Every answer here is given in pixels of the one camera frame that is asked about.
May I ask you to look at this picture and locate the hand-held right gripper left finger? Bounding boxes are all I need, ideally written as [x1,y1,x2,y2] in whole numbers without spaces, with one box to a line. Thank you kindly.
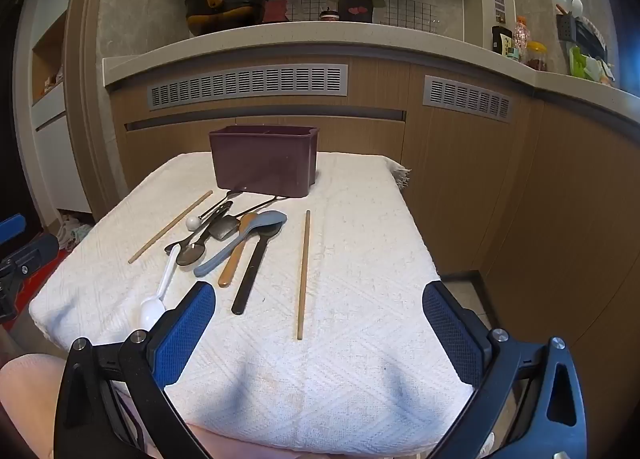
[52,281,216,459]

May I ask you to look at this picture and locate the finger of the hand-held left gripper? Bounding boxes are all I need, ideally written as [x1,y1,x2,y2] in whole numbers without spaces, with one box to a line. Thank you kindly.
[0,233,60,321]
[0,213,25,246]

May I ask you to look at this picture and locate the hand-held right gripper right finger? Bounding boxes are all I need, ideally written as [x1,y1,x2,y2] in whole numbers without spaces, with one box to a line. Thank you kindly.
[422,281,588,459]

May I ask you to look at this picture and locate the wooden spoon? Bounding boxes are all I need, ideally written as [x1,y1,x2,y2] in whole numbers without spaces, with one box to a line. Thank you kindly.
[218,213,259,288]

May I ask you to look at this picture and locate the black speckled spoon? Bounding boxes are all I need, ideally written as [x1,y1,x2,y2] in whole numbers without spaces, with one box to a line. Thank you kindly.
[231,224,282,316]

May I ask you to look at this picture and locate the metal spoon with white ball end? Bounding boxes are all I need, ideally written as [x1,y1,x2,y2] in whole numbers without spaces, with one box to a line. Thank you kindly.
[186,201,226,231]

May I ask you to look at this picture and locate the metal square-headed scoop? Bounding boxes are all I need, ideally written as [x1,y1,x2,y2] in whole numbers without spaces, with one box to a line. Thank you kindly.
[208,195,289,242]

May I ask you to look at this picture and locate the blue-grey rice spoon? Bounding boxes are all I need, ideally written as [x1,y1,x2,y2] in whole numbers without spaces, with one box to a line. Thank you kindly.
[193,211,289,278]

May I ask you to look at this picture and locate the maroon plastic utensil holder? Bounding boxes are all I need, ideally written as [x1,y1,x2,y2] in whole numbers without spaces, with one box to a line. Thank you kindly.
[208,125,320,198]

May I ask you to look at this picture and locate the white plastic spoon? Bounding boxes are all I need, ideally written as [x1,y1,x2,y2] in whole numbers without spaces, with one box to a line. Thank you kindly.
[139,245,181,331]

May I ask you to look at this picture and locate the pile of cloth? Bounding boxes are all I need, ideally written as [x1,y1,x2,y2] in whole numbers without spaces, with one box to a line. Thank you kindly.
[57,218,95,251]

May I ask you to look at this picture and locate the plain metal spoon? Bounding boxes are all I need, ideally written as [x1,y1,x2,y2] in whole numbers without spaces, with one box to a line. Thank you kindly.
[164,191,244,256]

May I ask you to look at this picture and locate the white storage cabinet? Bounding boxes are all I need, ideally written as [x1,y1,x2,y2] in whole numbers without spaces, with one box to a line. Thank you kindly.
[12,4,94,216]

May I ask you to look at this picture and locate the wooden chopstick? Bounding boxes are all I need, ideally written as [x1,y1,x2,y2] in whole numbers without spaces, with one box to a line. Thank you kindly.
[128,190,214,265]
[296,210,311,341]

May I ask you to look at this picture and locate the white woven table cloth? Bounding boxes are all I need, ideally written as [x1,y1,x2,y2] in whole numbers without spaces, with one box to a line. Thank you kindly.
[28,151,476,455]

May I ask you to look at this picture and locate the person's leg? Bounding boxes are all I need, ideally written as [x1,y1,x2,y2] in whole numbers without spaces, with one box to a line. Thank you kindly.
[0,354,69,459]

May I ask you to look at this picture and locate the wooden kitchen cabinet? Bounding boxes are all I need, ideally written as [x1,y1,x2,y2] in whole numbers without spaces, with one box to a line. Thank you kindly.
[107,56,640,390]

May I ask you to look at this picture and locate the short grey vent grille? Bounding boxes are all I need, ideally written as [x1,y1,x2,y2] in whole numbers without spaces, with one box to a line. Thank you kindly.
[422,75,514,124]

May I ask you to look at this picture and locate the long grey vent grille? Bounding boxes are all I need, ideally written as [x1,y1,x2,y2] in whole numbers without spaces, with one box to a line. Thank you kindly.
[147,64,349,112]

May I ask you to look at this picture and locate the yellow-lidded jar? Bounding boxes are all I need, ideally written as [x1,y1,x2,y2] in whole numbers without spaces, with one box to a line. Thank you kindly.
[527,41,549,72]

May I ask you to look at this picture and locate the dark seasoning packet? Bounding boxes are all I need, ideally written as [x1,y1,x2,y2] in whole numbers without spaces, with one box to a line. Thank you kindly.
[491,26,516,56]

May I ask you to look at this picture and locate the green and white dishware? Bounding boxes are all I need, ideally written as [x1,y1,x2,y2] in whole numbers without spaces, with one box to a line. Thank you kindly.
[569,46,617,86]

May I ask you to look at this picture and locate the orange-capped bottle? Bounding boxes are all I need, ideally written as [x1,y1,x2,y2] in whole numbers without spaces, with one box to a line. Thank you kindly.
[514,16,531,64]

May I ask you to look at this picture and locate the beige kitchen counter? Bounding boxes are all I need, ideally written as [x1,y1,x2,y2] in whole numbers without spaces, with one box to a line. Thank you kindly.
[102,21,640,112]

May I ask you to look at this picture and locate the metal spoon with cutout handle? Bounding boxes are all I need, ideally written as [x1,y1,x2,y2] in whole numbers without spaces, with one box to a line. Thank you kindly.
[176,200,234,268]

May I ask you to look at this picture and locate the black pot with yellow handle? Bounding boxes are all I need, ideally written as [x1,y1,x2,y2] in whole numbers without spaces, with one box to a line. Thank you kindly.
[184,0,267,38]

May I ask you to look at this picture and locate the black wall utensil caddy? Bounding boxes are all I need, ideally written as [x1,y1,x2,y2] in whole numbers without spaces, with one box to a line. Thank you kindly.
[556,11,576,42]

